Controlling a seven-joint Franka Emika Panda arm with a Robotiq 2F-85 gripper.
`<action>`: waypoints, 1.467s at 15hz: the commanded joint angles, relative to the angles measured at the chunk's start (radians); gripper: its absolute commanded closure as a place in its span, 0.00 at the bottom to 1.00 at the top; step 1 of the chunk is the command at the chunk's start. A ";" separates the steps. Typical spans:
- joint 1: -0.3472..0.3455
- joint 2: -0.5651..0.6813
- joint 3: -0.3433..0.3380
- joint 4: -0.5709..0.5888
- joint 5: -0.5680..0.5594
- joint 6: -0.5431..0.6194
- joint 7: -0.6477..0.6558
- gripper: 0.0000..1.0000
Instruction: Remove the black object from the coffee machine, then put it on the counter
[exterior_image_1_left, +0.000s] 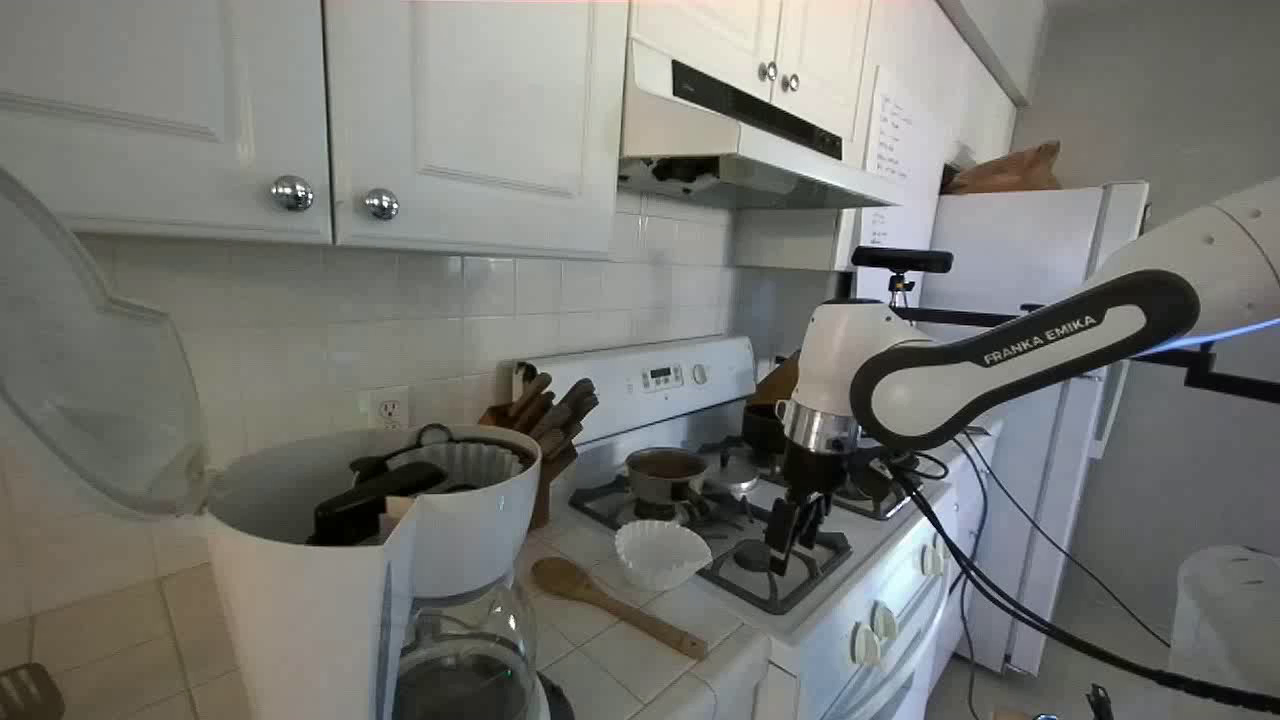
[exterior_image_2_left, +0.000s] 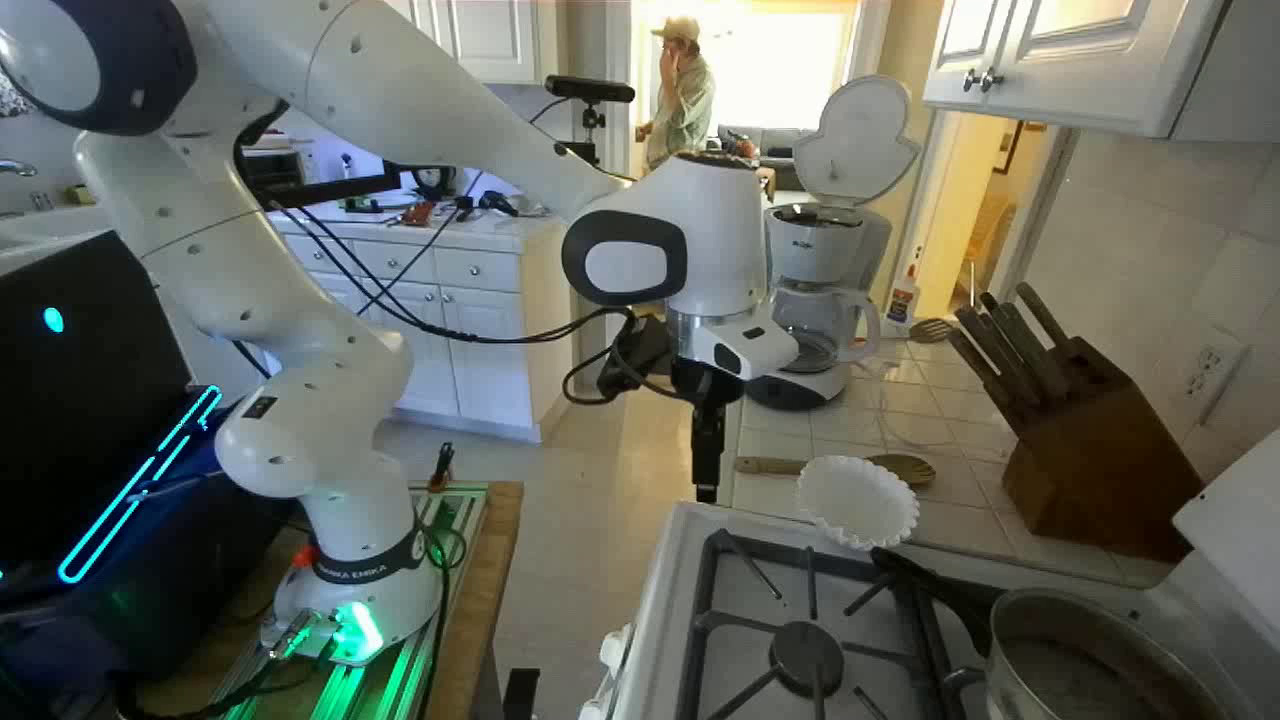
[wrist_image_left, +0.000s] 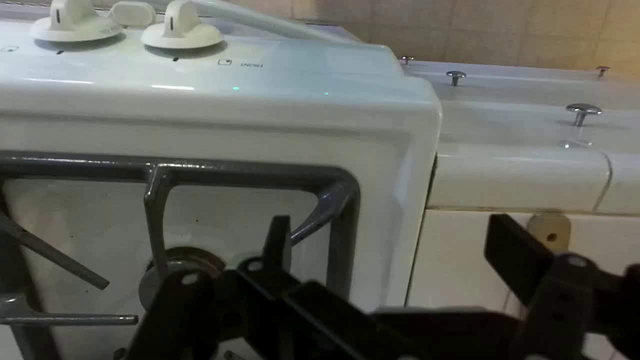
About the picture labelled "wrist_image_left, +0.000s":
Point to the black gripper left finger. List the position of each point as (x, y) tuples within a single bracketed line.
[(201, 320)]

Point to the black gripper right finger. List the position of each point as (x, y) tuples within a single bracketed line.
[(566, 300)]

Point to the round black stove burner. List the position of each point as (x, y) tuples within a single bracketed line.
[(182, 260)]

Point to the black stove grate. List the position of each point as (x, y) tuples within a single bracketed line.
[(252, 174)]

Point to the metal drawer knob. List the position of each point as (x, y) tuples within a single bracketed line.
[(603, 68), (454, 77), (583, 112), (404, 59)]

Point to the white gas stove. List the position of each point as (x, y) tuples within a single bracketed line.
[(266, 120)]

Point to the white drawer cabinet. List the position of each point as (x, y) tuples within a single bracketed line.
[(521, 93)]

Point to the white stove knob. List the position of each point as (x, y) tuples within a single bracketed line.
[(72, 20), (181, 28)]

